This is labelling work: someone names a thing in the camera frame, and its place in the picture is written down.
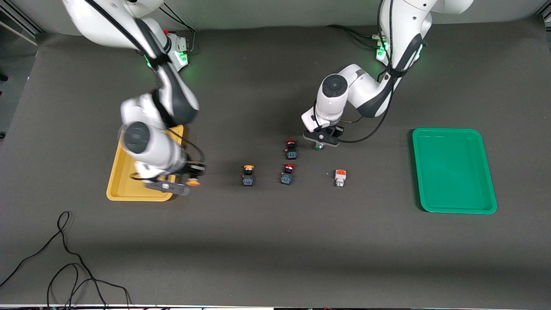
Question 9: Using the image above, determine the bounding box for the dark gray table mat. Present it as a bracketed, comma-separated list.
[0, 15, 551, 308]

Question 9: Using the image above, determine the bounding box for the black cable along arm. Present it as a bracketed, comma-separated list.
[84, 0, 206, 181]
[338, 0, 427, 143]

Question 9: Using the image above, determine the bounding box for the black strap on right arm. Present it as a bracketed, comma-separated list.
[144, 52, 173, 68]

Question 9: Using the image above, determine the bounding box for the black cable at right arm base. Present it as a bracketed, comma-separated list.
[159, 2, 196, 54]

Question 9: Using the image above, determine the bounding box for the yellow plastic tray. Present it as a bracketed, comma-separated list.
[106, 124, 185, 202]

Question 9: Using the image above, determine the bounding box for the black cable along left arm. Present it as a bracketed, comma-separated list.
[338, 0, 427, 143]

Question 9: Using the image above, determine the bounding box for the black cable along right arm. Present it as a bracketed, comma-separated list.
[84, 0, 206, 181]

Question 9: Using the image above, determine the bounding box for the black cable at arm base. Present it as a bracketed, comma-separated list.
[325, 24, 386, 49]
[159, 2, 196, 54]

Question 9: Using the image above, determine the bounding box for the thin black loose cable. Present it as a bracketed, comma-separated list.
[0, 211, 108, 310]
[46, 263, 132, 310]

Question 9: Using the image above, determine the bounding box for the black cable at left arm base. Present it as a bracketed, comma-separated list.
[325, 24, 386, 49]

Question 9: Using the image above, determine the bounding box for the metal frame rail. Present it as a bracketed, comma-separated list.
[0, 0, 46, 46]

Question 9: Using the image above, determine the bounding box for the green plastic tray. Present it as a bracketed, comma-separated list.
[412, 127, 498, 215]

